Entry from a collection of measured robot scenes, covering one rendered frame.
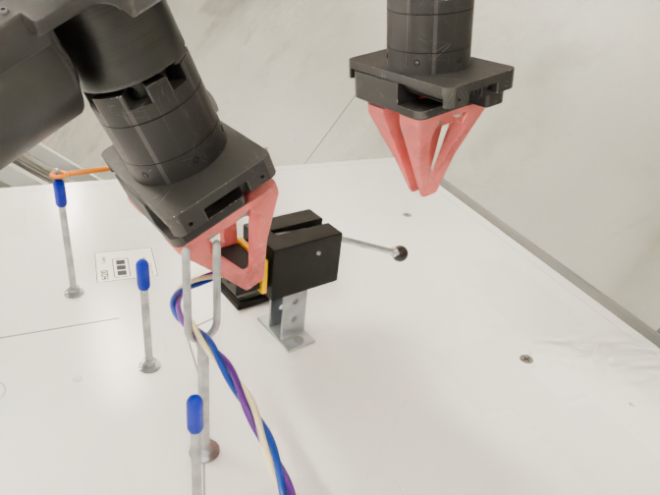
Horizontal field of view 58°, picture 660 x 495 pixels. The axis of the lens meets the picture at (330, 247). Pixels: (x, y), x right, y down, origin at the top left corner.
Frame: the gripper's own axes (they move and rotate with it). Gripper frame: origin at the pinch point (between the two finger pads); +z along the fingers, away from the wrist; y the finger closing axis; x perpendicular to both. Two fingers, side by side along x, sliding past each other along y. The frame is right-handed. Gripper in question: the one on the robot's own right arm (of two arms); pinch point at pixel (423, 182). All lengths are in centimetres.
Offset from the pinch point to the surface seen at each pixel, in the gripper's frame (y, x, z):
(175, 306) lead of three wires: 2.4, -21.8, -0.2
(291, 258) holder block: 0.9, -13.0, 1.0
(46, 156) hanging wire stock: -106, -9, 29
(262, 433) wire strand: 13.9, -22.9, -1.0
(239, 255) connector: -1.2, -15.7, 0.6
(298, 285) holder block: 0.8, -12.6, 3.5
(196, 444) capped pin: 9.9, -24.5, 2.2
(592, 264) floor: -33, 95, 66
